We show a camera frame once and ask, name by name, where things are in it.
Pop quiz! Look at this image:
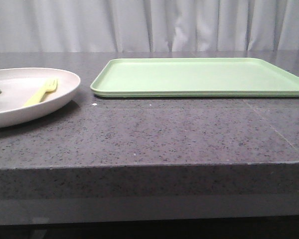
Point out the yellow plastic fork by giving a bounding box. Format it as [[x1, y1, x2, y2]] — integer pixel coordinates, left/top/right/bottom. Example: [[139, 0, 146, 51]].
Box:
[[23, 78, 58, 107]]

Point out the beige round plate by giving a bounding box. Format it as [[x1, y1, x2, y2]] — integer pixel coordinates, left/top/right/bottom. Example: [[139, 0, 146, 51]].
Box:
[[0, 67, 81, 128]]

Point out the light green plastic tray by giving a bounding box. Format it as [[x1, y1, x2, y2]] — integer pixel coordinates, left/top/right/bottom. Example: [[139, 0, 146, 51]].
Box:
[[90, 58, 299, 98]]

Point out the white pleated curtain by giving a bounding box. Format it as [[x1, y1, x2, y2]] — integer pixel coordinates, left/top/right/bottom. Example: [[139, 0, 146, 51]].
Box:
[[0, 0, 299, 52]]

